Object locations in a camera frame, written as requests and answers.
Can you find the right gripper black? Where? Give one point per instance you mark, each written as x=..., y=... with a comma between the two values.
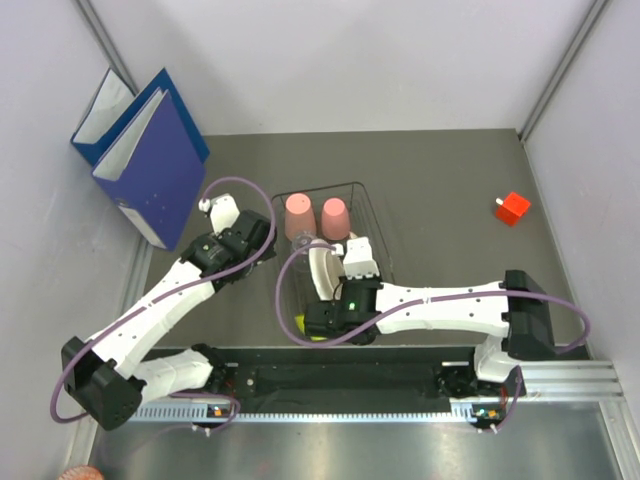
x=345, y=281

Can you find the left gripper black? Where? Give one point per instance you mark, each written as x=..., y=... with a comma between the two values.
x=217, y=238

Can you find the white plate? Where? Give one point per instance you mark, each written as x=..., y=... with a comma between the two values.
x=326, y=270

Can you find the black wire dish rack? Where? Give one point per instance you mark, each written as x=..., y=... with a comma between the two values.
x=297, y=290

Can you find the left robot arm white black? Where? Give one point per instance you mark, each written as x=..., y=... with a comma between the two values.
x=110, y=376

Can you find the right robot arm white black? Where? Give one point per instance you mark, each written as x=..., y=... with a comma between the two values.
x=511, y=313

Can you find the pink cup left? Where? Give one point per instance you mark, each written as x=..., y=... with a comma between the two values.
x=299, y=216

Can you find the pink cup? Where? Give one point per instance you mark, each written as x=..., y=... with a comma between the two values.
x=335, y=219
x=299, y=216

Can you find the clear wine glass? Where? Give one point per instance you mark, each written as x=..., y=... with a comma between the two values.
x=301, y=240

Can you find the yellow-green bowl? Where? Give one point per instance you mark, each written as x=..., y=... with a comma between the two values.
x=300, y=323

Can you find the pink cup right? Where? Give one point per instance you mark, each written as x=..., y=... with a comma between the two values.
x=335, y=219

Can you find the front blue binder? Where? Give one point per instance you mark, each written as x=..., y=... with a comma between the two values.
x=152, y=172

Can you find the blue binder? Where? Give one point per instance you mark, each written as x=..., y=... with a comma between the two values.
x=114, y=105
x=152, y=172

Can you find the red cube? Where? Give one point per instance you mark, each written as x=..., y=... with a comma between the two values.
x=512, y=208

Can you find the rear blue binder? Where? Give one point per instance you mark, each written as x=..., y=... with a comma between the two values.
x=114, y=105

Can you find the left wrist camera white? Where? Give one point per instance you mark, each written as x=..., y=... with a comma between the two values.
x=222, y=212

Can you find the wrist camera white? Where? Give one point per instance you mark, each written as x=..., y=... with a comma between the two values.
x=357, y=259
x=222, y=212

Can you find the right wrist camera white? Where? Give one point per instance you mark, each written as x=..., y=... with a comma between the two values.
x=357, y=259

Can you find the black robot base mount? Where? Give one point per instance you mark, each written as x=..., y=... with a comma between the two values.
x=348, y=380

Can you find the aluminium rail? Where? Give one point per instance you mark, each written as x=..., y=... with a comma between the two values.
x=574, y=381

